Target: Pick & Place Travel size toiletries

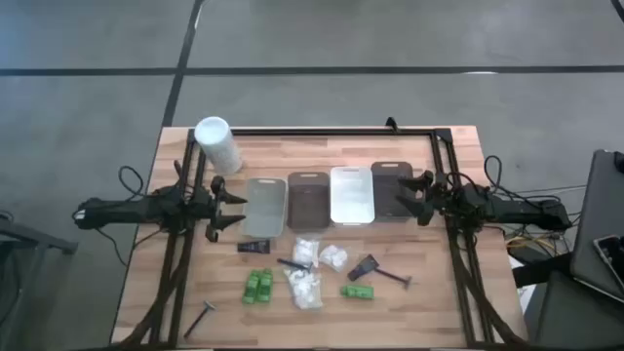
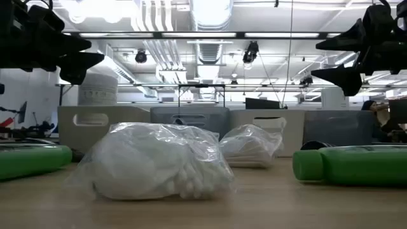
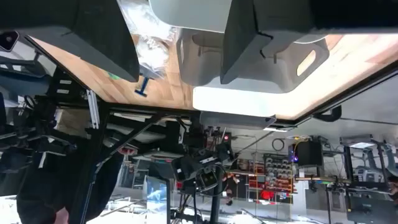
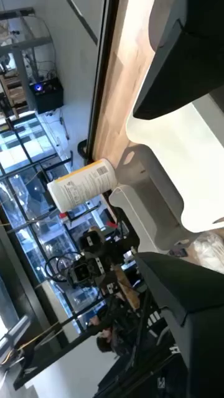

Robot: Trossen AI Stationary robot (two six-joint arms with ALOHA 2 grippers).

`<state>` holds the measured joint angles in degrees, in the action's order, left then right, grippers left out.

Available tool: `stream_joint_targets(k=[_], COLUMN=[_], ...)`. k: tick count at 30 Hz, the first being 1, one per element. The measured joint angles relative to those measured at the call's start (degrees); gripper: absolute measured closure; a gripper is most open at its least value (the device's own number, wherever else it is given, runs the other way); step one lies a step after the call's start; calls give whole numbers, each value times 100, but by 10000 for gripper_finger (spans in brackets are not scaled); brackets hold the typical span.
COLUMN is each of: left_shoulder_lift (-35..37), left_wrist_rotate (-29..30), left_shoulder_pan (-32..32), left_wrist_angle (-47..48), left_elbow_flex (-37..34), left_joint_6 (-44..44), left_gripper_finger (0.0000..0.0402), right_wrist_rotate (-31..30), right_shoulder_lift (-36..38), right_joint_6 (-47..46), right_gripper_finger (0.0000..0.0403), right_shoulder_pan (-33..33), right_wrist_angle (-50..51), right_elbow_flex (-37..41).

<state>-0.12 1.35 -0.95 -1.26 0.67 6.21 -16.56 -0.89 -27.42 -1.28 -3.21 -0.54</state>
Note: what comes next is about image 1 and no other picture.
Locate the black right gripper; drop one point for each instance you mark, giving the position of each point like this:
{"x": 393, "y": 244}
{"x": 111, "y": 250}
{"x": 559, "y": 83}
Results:
{"x": 439, "y": 197}

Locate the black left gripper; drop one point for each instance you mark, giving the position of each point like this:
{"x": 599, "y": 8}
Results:
{"x": 210, "y": 214}

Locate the black disposable razor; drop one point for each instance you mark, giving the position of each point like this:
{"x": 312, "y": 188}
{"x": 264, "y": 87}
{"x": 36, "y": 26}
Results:
{"x": 199, "y": 319}
{"x": 395, "y": 278}
{"x": 295, "y": 264}

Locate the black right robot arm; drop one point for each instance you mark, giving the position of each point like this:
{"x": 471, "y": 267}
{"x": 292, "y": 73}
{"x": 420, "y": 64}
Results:
{"x": 517, "y": 209}

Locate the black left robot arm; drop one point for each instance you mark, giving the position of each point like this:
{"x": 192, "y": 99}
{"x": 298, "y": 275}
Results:
{"x": 127, "y": 212}

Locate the dark grey plastic bin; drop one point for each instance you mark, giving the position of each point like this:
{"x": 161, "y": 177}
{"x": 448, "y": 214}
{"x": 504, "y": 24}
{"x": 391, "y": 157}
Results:
{"x": 386, "y": 190}

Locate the pale opaque plastic bin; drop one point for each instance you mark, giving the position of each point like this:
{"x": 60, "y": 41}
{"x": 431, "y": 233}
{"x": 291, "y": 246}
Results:
{"x": 265, "y": 209}

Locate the white plastic bin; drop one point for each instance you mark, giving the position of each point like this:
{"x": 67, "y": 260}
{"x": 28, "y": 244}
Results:
{"x": 352, "y": 197}

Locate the white cylindrical wipes canister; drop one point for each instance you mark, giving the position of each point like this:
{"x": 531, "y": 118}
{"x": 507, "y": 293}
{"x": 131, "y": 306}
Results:
{"x": 217, "y": 144}

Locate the smoky translucent plastic bin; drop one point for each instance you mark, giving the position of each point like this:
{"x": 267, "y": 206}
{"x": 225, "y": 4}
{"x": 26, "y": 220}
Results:
{"x": 308, "y": 202}

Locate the grey laptop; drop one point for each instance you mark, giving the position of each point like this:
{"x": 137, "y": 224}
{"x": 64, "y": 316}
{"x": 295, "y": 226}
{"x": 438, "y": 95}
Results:
{"x": 599, "y": 205}

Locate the black chair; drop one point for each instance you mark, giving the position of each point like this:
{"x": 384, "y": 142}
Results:
{"x": 575, "y": 317}

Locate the grey metal desk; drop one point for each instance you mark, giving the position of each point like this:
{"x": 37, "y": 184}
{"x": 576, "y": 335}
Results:
{"x": 29, "y": 236}

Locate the black smartphone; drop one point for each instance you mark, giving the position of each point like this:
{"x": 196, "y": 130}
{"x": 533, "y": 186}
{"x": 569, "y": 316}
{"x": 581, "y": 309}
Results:
{"x": 612, "y": 256}

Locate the black frame clamp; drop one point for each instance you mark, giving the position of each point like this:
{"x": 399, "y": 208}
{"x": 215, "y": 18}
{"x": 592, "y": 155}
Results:
{"x": 391, "y": 125}

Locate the black metal rig frame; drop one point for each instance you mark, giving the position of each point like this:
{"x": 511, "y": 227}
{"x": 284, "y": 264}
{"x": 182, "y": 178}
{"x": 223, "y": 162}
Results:
{"x": 317, "y": 131}

